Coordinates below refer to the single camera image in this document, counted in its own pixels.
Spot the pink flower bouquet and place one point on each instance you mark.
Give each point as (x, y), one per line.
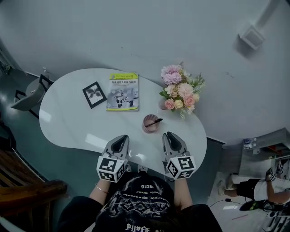
(181, 90)

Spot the thin pink stick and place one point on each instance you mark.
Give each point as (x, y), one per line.
(240, 217)

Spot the white wall junction box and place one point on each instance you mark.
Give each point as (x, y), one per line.
(251, 37)

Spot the wooden chair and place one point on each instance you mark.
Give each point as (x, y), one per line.
(25, 192)

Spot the black picture frame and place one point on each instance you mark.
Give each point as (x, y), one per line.
(94, 94)

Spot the person's left forearm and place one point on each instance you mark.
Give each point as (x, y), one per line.
(99, 192)

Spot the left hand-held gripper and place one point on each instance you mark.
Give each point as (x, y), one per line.
(108, 165)

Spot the white wall conduit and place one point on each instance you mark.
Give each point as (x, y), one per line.
(269, 12)

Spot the grey chair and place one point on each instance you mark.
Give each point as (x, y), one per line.
(31, 95)

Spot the person's black printed shirt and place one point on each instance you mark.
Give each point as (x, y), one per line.
(140, 208)

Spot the grey shelf cabinet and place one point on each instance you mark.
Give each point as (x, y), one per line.
(265, 145)

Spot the black pen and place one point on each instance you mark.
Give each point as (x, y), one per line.
(155, 121)

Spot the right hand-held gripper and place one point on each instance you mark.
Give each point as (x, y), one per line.
(184, 164)

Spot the pink cup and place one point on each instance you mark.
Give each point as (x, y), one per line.
(149, 129)

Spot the green and grey book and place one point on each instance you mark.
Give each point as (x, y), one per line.
(123, 93)

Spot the person's right forearm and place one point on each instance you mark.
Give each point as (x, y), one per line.
(182, 192)

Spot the pink vase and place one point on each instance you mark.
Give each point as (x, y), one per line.
(162, 105)

